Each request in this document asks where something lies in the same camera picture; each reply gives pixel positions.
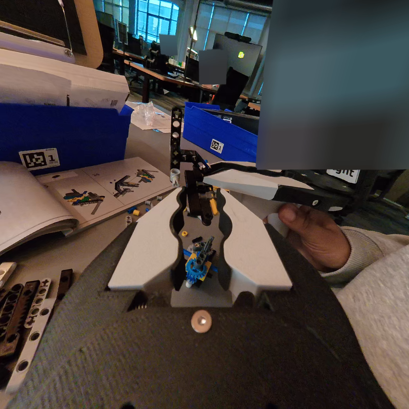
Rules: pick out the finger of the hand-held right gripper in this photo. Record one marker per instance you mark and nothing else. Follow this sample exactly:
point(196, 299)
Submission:
point(249, 180)

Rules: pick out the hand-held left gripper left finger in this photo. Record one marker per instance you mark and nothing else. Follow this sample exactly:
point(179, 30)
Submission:
point(147, 252)

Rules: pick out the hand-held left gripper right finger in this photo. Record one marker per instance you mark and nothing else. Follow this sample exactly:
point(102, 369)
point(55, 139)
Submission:
point(255, 255)

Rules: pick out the black lego beam assembly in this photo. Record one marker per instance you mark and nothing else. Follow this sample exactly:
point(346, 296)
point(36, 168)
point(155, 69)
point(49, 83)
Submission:
point(193, 191)

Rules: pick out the person's right forearm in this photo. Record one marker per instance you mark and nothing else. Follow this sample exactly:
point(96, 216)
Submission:
point(374, 249)

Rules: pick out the scattered small lego pins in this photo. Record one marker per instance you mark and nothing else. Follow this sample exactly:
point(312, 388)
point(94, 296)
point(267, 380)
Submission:
point(135, 212)

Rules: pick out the small lego gear assembly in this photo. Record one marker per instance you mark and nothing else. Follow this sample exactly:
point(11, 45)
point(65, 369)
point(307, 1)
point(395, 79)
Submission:
point(199, 262)

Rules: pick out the short black lego beam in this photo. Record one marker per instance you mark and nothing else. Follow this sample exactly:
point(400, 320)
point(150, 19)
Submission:
point(65, 284)

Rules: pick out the lego instruction booklet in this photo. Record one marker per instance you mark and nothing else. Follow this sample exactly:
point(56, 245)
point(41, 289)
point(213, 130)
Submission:
point(38, 204)

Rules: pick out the thin light grey lego beam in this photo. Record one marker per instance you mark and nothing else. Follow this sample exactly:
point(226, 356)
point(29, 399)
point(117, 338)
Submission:
point(37, 303)

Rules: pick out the wide black lego beam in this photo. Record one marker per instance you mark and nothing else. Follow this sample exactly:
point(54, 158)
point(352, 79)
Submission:
point(14, 319)

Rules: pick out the long white lego beam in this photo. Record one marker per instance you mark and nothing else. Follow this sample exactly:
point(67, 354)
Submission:
point(32, 348)

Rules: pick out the person's right hand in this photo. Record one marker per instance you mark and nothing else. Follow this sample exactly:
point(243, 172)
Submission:
point(319, 239)

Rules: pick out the blue plastic bin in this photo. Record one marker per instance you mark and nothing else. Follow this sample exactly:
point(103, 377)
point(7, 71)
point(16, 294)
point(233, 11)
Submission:
point(73, 134)
point(204, 131)

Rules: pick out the black office chair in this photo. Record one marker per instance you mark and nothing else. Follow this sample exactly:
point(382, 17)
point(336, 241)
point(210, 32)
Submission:
point(233, 89)

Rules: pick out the grey monitor with webcam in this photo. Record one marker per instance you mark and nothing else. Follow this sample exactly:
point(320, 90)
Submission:
point(246, 57)

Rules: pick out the clear plastic bag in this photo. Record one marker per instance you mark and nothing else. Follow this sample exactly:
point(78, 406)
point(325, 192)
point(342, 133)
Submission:
point(145, 113)

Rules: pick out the white papers in bin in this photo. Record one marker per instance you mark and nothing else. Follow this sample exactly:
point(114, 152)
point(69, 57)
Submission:
point(96, 86)

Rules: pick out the white printed paper bag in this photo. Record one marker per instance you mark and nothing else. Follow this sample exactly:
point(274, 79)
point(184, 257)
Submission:
point(32, 86)

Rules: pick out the wooden framed black board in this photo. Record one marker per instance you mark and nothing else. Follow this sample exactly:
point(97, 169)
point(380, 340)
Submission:
point(86, 28)

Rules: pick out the white rounded bar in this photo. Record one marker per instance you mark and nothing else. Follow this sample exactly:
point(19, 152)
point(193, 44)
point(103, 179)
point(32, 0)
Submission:
point(38, 48)

